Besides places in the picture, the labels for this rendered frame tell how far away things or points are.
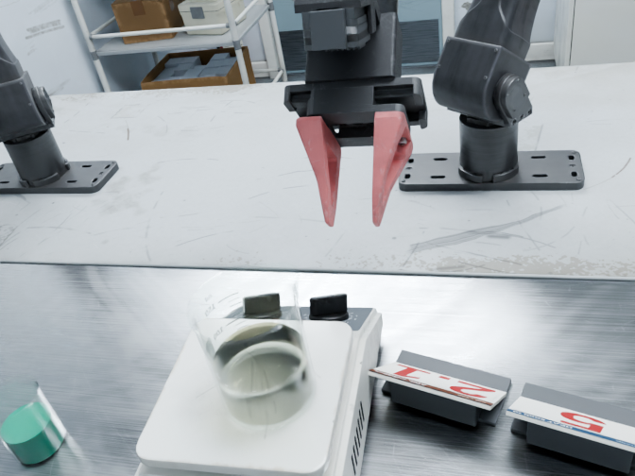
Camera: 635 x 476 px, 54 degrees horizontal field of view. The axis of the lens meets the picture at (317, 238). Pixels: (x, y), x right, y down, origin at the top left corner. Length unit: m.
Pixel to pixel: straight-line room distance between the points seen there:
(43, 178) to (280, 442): 0.63
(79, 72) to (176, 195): 1.98
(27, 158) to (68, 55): 1.82
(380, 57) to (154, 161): 0.51
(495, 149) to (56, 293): 0.49
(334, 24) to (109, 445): 0.36
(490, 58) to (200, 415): 0.42
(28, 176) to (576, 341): 0.71
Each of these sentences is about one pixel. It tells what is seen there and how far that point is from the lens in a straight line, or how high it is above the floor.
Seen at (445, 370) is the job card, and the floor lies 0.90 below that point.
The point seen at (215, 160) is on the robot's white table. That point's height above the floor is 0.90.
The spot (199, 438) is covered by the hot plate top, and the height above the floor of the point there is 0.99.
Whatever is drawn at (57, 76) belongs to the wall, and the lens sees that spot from 2.64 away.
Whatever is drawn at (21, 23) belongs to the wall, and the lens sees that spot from 2.54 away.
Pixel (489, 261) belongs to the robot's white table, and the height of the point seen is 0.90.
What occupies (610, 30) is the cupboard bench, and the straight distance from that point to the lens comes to 2.81.
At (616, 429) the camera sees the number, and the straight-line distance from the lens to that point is 0.47.
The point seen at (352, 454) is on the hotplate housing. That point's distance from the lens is 0.42.
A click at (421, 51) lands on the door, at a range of 3.41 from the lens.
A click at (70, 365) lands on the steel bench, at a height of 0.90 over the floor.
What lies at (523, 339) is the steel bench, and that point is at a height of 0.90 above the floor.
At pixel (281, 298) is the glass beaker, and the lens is 0.38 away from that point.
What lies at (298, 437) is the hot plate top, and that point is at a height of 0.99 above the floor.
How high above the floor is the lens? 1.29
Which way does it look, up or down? 36 degrees down
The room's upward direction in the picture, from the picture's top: 11 degrees counter-clockwise
